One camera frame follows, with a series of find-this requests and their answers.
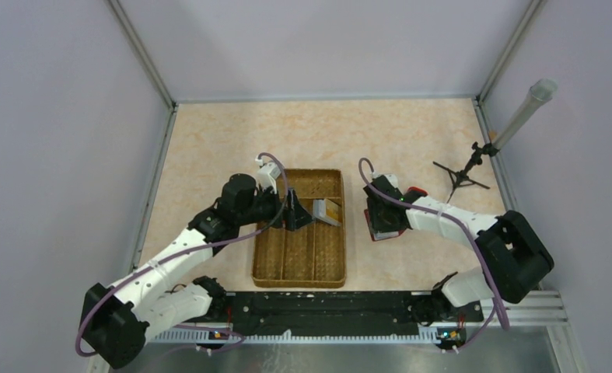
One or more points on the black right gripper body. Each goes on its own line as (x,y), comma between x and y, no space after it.
(379,221)

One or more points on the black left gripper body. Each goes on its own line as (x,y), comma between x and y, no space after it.
(287,214)

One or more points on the red leather card holder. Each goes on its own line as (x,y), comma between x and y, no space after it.
(380,236)

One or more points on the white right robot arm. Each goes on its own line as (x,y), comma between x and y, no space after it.
(512,258)

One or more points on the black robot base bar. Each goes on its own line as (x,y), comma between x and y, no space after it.
(334,313)

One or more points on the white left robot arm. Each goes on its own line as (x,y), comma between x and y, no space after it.
(118,320)

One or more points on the red yellow plastic case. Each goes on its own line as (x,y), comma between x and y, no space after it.
(416,192)

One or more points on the woven bamboo tray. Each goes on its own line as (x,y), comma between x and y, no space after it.
(313,256)

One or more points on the black mini tripod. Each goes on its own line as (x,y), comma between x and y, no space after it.
(460,178)

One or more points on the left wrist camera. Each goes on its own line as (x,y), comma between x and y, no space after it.
(267,175)

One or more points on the aluminium frame rail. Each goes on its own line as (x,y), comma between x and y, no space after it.
(141,53)

